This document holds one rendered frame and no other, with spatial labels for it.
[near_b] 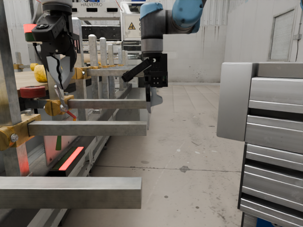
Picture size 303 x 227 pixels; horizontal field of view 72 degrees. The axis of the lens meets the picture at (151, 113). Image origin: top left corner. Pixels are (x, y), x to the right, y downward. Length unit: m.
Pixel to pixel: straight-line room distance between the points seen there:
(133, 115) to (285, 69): 3.04
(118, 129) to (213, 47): 9.05
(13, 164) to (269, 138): 0.53
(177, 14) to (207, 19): 8.99
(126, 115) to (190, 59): 6.47
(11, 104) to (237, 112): 0.46
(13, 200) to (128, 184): 0.15
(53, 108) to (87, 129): 0.24
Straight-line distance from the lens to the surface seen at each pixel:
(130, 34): 3.01
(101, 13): 3.43
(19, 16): 11.52
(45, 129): 0.58
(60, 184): 0.32
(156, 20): 0.73
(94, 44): 1.24
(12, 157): 0.59
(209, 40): 9.48
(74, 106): 0.80
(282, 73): 0.26
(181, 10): 0.59
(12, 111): 0.56
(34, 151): 1.04
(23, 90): 0.84
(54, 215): 1.40
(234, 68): 0.25
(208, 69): 9.45
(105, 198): 0.30
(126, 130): 0.52
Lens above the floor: 0.99
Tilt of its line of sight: 14 degrees down
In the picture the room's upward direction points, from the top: straight up
